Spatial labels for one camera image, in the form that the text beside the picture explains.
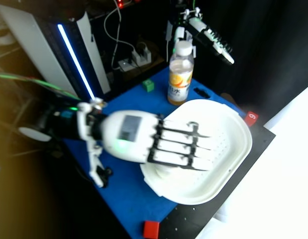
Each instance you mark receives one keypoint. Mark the white power strip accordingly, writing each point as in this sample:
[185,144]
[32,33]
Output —
[139,57]

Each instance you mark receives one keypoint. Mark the white plug adapter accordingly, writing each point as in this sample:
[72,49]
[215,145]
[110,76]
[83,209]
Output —
[169,30]

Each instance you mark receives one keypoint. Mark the red block digit 9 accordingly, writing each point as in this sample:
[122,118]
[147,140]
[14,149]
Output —
[251,119]

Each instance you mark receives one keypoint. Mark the white tower with blue light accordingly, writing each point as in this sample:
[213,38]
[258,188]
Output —
[44,49]

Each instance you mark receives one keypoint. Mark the green block letter C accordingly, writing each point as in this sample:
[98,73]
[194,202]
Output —
[148,85]

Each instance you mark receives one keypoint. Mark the small black flat object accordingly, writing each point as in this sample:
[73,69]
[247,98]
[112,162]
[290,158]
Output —
[201,92]

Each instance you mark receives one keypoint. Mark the white plastic basket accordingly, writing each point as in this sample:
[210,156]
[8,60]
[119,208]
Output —
[226,154]

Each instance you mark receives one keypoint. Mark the orange juice bottle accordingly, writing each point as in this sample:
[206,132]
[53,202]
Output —
[180,79]

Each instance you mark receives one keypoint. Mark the red block letter B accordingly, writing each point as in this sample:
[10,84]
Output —
[151,229]

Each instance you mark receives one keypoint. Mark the blue table cloth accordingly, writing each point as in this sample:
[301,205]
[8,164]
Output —
[124,189]

